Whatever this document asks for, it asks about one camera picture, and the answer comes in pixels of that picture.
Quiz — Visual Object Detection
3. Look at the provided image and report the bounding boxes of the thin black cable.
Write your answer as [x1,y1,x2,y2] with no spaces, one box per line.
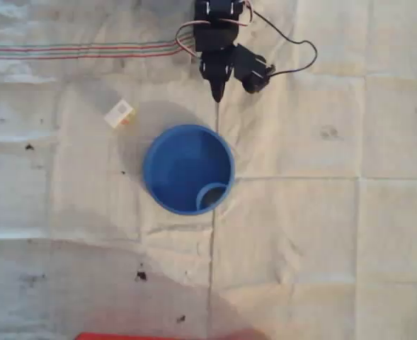
[253,9,318,76]

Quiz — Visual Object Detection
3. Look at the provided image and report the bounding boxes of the blue plastic cup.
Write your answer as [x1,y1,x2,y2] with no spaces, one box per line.
[142,123,236,216]

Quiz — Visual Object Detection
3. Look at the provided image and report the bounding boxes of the small white orange cube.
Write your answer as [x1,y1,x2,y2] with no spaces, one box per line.
[103,98,139,130]

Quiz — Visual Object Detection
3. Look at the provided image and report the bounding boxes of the white red servo cable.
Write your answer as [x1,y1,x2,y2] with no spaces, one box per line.
[207,0,257,28]
[174,21,204,64]

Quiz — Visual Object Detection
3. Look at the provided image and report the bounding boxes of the red flat object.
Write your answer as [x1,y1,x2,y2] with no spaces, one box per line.
[74,329,265,340]

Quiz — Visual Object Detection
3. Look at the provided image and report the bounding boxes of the white cloth with coloured stripes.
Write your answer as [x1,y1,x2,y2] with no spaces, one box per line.
[0,0,417,340]

